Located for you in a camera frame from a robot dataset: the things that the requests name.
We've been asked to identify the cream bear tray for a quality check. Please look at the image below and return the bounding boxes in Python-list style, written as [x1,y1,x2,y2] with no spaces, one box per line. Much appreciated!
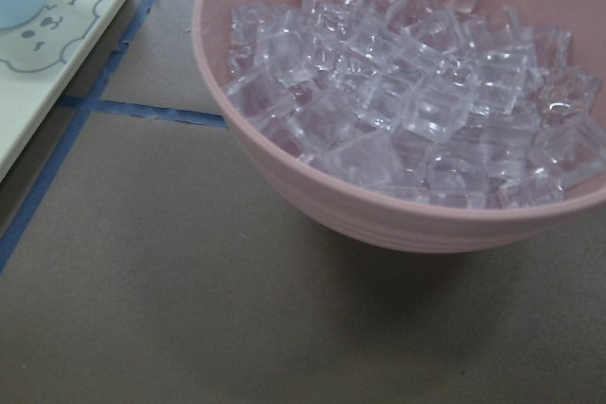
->
[1,0,126,174]

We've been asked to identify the pink plastic bowl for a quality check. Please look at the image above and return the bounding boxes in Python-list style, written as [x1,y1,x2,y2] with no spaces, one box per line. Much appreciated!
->
[192,0,605,253]

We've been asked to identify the pile of clear ice cubes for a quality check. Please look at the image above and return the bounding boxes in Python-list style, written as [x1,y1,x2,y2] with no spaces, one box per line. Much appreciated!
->
[224,0,605,209]

